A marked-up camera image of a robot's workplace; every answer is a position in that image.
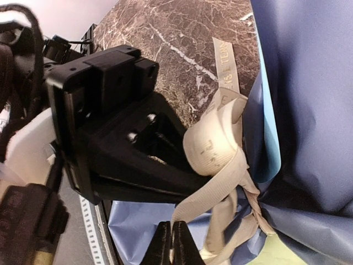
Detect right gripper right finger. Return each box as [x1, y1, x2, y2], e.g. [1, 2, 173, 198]
[172, 221, 205, 265]

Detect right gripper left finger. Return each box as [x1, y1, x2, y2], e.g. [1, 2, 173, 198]
[142, 221, 172, 265]

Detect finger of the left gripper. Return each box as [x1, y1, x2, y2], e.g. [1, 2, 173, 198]
[77, 92, 210, 204]

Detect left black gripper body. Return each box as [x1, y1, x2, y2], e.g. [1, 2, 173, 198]
[46, 45, 159, 204]

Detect cream ribbon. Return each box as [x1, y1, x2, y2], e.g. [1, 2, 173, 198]
[172, 39, 275, 264]

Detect light blue wrapping paper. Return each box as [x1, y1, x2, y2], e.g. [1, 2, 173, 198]
[98, 1, 352, 264]

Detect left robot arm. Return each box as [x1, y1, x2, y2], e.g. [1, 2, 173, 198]
[1, 3, 211, 204]

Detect yellow-green wrapping paper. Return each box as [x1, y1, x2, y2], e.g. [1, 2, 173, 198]
[257, 235, 305, 265]

